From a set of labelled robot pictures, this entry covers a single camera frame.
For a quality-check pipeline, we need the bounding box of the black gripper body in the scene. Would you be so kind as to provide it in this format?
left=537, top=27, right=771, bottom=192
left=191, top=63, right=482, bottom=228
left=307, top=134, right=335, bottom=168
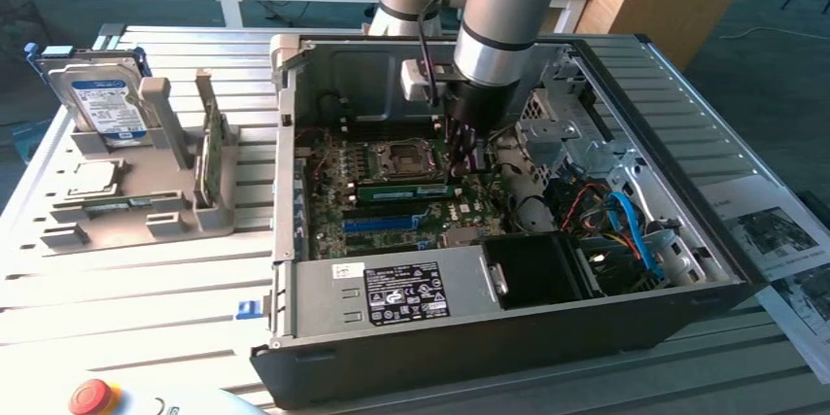
left=442, top=78, right=522, bottom=138

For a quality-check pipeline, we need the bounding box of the CPU socket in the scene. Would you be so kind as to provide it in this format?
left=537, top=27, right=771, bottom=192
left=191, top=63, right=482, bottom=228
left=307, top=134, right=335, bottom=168
left=367, top=139, right=446, bottom=179

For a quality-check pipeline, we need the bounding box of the blue expansion slot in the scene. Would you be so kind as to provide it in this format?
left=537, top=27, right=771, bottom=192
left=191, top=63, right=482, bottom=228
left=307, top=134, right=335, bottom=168
left=342, top=217, right=425, bottom=235

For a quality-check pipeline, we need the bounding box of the printed instruction sheet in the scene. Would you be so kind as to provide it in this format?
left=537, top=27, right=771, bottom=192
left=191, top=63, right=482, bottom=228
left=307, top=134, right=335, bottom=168
left=694, top=173, right=830, bottom=285
left=757, top=263, right=830, bottom=387

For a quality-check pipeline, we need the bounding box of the black fan shroud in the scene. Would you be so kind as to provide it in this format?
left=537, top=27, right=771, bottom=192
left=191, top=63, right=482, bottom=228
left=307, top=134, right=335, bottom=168
left=482, top=233, right=610, bottom=312

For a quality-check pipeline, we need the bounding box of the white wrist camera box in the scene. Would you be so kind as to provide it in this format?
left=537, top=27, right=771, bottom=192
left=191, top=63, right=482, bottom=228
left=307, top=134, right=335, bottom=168
left=399, top=58, right=447, bottom=103

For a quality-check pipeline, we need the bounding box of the grey parts rack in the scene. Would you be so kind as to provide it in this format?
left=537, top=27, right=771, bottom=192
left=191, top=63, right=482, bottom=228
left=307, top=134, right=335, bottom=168
left=38, top=68, right=243, bottom=259

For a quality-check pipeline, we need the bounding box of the black camera cable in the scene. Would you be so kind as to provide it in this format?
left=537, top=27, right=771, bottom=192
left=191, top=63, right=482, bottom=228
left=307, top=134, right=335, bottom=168
left=416, top=0, right=463, bottom=108

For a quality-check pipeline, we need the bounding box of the teal box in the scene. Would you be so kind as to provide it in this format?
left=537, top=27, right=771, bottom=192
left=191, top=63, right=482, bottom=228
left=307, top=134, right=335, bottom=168
left=8, top=120, right=58, bottom=164

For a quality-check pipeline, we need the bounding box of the red emergency stop button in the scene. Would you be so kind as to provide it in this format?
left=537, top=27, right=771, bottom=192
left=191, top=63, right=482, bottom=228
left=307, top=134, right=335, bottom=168
left=68, top=378, right=124, bottom=415

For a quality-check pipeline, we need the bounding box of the hard disk blue label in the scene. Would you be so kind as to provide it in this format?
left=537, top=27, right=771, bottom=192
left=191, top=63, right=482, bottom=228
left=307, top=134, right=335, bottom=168
left=46, top=60, right=150, bottom=148

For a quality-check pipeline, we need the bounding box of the green RAM stick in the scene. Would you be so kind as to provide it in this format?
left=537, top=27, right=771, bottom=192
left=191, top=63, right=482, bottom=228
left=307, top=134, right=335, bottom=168
left=82, top=194, right=159, bottom=215
left=354, top=183, right=457, bottom=203

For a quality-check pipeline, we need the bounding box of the black open PC case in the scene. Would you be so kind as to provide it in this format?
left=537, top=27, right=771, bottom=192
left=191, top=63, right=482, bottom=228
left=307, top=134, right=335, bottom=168
left=250, top=33, right=765, bottom=411

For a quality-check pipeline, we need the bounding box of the blue SATA wire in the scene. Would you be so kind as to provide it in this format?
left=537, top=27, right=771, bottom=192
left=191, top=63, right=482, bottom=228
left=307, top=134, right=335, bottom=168
left=606, top=190, right=670, bottom=290

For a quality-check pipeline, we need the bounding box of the metal disk bay cage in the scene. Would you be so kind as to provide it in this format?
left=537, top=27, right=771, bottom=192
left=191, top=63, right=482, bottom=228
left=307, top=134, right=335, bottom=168
left=515, top=45, right=650, bottom=192

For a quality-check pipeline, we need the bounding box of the white teach pendant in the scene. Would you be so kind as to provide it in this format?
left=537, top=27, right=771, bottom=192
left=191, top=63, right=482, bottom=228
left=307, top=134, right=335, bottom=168
left=64, top=378, right=268, bottom=415

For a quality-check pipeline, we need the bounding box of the green motherboard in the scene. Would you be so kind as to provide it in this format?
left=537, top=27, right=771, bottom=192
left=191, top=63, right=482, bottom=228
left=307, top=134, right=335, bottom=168
left=295, top=126, right=515, bottom=261

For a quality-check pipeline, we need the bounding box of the white floor cable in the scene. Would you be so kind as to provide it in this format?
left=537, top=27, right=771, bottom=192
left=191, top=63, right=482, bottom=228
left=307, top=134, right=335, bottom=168
left=718, top=25, right=830, bottom=41

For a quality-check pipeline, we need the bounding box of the red and black wire bundle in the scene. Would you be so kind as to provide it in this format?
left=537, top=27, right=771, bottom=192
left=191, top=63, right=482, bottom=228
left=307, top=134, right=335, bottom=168
left=557, top=182, right=650, bottom=251

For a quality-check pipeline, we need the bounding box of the blue disk caddy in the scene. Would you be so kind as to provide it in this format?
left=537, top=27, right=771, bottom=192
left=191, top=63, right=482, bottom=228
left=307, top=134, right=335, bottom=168
left=23, top=42, right=155, bottom=95

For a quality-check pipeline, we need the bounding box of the grey power supply unit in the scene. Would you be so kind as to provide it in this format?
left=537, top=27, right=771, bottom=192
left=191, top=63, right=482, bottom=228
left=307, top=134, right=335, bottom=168
left=287, top=248, right=509, bottom=336

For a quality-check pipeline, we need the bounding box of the silver CPU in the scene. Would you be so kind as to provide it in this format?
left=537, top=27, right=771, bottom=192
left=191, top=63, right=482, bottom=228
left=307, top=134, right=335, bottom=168
left=67, top=158, right=126, bottom=198

